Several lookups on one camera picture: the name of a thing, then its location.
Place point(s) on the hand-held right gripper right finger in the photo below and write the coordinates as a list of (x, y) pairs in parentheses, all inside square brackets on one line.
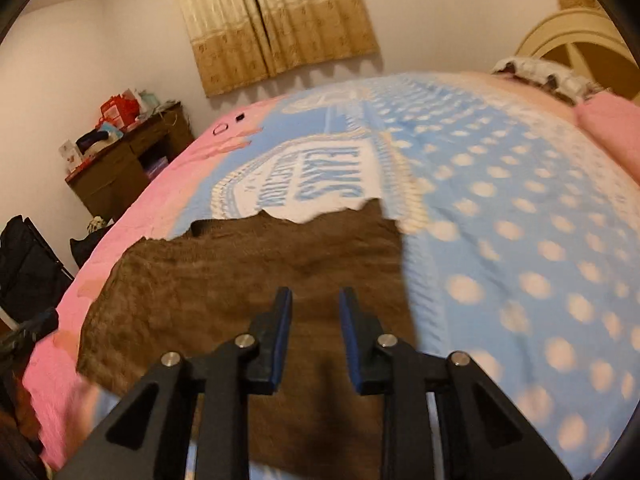
[(350, 340)]

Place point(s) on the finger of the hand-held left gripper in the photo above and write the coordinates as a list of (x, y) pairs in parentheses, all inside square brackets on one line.
[(35, 325)]

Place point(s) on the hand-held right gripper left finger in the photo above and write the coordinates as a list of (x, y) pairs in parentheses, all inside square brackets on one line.
[(281, 340)]

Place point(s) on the brown knit sweater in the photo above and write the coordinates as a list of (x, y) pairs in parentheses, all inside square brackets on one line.
[(225, 280)]

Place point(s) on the black folding luggage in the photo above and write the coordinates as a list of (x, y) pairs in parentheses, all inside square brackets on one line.
[(30, 270)]

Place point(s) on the black bag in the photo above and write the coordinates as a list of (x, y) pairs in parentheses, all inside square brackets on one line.
[(90, 247)]

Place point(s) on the white patterned cloth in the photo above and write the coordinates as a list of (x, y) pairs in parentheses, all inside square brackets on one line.
[(96, 224)]

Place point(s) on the pink and blue printed blanket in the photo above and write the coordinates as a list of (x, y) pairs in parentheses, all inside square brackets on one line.
[(500, 260)]

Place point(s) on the dark wooden desk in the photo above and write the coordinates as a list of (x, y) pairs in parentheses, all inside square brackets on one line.
[(120, 170)]

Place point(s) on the red box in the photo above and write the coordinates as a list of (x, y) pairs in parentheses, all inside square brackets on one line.
[(119, 110)]

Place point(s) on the patterned white pillow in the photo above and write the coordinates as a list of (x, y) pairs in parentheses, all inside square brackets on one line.
[(545, 77)]

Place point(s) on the pink pillow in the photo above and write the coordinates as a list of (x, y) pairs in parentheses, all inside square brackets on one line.
[(612, 130)]

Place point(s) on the cream wooden headboard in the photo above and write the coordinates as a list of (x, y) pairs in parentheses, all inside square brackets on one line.
[(575, 35)]

